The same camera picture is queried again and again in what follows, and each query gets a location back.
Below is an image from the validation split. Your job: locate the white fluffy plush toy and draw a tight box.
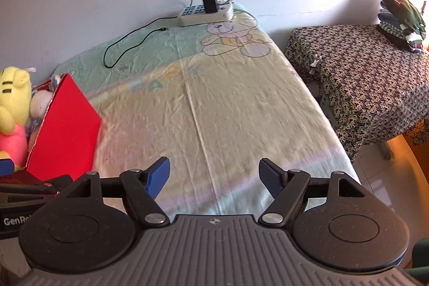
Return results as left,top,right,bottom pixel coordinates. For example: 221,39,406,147
30,75,61,119

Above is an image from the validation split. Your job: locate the green cartoon bed sheet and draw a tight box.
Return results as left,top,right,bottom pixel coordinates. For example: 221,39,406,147
56,6,356,216

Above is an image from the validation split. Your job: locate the patterned tablecloth table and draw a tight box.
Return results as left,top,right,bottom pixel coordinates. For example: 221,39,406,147
284,25,428,160

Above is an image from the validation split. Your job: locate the red cardboard box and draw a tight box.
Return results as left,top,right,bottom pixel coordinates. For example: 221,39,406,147
26,74,101,181

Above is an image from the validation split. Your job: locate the folded green clothes pile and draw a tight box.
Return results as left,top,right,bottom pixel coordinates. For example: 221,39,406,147
378,0,427,52

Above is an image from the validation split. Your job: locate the white power strip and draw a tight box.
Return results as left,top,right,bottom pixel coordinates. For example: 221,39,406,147
177,2,234,27

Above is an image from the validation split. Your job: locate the yellow tiger plush toy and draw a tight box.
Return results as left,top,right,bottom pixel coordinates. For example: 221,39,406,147
0,66,31,170

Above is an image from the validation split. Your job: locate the black charger cable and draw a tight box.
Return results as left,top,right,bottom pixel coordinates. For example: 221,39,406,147
102,0,213,69

